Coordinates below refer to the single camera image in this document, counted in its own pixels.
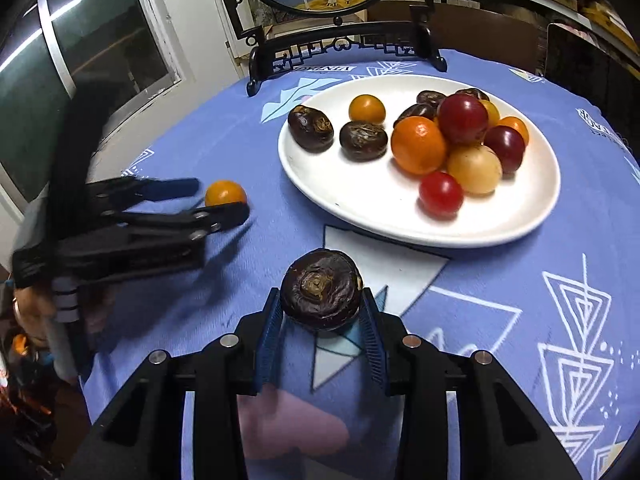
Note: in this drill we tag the blue printed tablecloth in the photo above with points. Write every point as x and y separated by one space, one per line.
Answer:
500 310

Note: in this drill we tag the dark chair backrest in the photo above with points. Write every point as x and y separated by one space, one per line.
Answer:
585 60

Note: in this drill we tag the white oval plate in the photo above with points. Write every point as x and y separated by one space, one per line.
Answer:
360 195

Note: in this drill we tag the dark red plum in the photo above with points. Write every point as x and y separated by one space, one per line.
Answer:
505 148

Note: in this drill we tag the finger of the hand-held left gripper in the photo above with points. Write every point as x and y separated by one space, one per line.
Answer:
170 188
225 215

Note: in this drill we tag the large orange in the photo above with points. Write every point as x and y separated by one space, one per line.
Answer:
417 145

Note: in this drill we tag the dark brown water chestnut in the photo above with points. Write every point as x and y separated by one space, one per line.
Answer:
310 127
430 97
363 140
474 93
414 112
321 290

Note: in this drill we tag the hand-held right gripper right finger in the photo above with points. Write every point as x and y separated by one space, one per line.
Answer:
375 342

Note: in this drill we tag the large red plum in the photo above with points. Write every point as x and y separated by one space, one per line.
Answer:
462 119

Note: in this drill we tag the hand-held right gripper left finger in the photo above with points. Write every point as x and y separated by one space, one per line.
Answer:
267 342

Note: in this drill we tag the pale yellow round fruit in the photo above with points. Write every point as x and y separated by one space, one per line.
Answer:
474 170

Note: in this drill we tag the bright red cherry tomato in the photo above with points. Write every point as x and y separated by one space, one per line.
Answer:
440 194

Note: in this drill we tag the small orange kumquat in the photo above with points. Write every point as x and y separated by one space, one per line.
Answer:
517 127
225 192
367 109
492 111

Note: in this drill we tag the brown board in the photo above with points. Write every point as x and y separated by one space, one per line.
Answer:
475 25

